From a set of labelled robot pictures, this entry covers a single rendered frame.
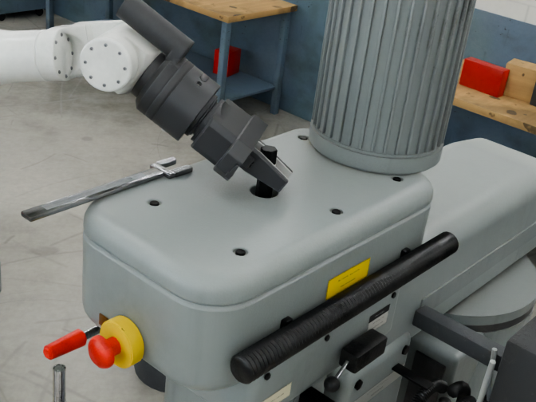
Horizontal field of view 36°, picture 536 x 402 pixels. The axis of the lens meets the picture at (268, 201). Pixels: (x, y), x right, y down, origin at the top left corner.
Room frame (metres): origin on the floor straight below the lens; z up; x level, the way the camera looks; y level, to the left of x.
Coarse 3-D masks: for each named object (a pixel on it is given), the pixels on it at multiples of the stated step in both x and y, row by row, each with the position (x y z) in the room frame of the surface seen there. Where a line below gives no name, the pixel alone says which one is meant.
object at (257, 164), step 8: (256, 152) 0.94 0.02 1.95; (248, 160) 0.93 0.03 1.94; (256, 160) 0.94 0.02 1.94; (264, 160) 0.94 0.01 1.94; (248, 168) 0.94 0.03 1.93; (256, 168) 0.94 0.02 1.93; (264, 168) 0.94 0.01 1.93; (272, 168) 0.93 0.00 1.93; (256, 176) 0.94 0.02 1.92; (264, 176) 0.94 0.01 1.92; (272, 176) 0.93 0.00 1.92; (280, 176) 0.93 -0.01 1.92; (272, 184) 0.93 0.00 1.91; (280, 184) 0.93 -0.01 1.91
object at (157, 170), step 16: (160, 160) 0.99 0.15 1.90; (128, 176) 0.93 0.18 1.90; (144, 176) 0.94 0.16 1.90; (160, 176) 0.95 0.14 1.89; (176, 176) 0.96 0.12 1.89; (80, 192) 0.87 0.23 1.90; (96, 192) 0.88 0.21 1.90; (112, 192) 0.89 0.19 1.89; (32, 208) 0.82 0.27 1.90; (48, 208) 0.82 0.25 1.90; (64, 208) 0.83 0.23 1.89
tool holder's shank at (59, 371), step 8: (56, 368) 1.21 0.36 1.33; (64, 368) 1.22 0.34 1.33; (56, 376) 1.20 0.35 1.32; (64, 376) 1.21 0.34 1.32; (56, 384) 1.20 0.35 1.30; (64, 384) 1.21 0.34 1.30; (56, 392) 1.20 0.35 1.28; (64, 392) 1.21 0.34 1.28; (56, 400) 1.20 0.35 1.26; (64, 400) 1.21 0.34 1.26
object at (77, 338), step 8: (96, 328) 0.86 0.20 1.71; (64, 336) 0.83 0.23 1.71; (72, 336) 0.84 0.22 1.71; (80, 336) 0.84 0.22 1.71; (88, 336) 0.85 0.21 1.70; (48, 344) 0.82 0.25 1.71; (56, 344) 0.82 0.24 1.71; (64, 344) 0.82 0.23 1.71; (72, 344) 0.83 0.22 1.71; (80, 344) 0.83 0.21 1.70; (48, 352) 0.81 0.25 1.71; (56, 352) 0.81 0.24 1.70; (64, 352) 0.82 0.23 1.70
